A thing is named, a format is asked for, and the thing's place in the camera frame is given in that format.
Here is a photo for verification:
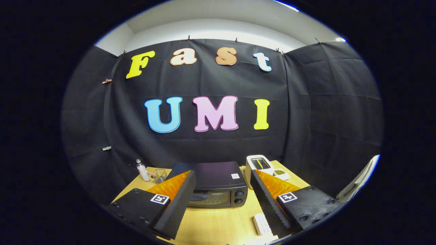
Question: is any white ribbed tray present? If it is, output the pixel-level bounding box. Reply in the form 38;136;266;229
253;213;274;236

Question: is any black backdrop cloth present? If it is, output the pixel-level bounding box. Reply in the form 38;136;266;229
61;38;385;205

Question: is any black toaster oven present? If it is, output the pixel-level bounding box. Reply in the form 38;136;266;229
167;161;248;209

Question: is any white panel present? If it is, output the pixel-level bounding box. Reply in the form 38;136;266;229
337;155;380;203

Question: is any ceiling light panel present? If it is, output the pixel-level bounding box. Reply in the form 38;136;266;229
272;0;300;12

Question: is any small white dish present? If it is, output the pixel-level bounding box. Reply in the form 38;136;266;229
272;168;291;181

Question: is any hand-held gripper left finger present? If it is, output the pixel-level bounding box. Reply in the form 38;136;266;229
106;170;197;240

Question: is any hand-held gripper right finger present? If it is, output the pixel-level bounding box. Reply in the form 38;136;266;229
250;169;342;239

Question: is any small clear bottle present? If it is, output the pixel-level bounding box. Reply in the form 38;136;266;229
136;159;151;182

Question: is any white toaster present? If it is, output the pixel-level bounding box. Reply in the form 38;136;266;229
245;155;274;189

